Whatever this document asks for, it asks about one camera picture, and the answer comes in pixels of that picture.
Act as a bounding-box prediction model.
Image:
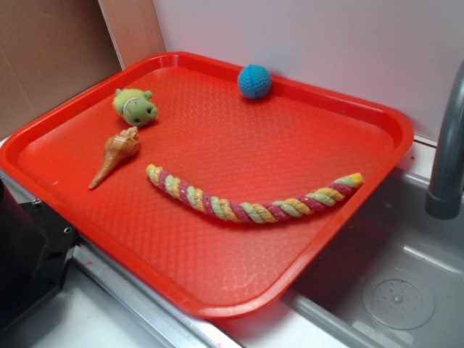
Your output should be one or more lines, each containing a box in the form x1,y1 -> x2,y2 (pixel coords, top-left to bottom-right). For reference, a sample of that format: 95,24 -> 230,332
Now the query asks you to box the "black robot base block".
1,183 -> 77,333

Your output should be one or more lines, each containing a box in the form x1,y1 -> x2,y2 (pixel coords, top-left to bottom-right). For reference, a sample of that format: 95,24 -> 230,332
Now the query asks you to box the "red plastic tray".
1,52 -> 413,319

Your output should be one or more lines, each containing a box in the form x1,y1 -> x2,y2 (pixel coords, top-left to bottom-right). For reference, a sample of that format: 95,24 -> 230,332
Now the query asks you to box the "blue knitted ball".
237,65 -> 272,99

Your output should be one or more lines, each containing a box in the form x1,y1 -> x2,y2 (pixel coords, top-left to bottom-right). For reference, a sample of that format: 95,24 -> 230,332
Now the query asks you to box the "tan spiral seashell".
88,126 -> 140,190

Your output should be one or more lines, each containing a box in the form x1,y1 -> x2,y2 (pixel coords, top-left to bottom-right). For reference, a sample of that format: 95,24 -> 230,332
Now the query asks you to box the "green plush toy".
112,88 -> 158,128

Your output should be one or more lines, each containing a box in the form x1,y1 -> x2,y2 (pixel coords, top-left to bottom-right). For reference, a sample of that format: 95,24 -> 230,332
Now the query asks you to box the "grey plastic sink basin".
213,167 -> 464,348

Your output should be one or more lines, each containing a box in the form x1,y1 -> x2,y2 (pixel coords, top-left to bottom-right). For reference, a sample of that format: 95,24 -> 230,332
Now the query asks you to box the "grey faucet spout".
425,65 -> 463,220

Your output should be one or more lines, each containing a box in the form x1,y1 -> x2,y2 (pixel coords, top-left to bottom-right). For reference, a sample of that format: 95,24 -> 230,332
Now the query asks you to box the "brown cardboard panel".
1,1 -> 165,138

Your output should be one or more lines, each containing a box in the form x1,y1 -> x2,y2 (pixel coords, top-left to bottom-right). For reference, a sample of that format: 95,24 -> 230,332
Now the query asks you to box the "multicolored twisted rope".
145,163 -> 365,225

